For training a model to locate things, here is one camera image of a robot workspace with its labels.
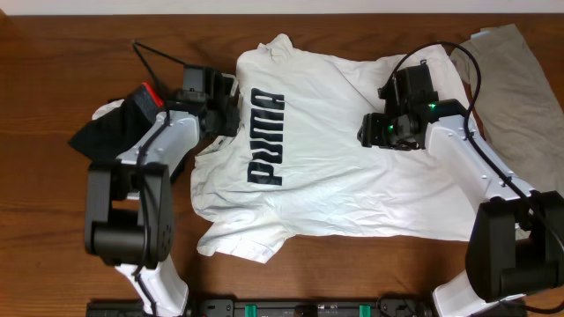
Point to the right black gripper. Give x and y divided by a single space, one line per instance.
372 133

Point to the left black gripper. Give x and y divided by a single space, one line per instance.
226 110

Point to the white printed t-shirt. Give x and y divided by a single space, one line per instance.
296 167

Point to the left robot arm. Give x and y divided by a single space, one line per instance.
129 214

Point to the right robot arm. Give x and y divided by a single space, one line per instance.
516 244

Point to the grey khaki garment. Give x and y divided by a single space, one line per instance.
521 117

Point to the black shorts red waistband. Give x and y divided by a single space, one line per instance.
106 138

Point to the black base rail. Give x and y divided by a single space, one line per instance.
383 307

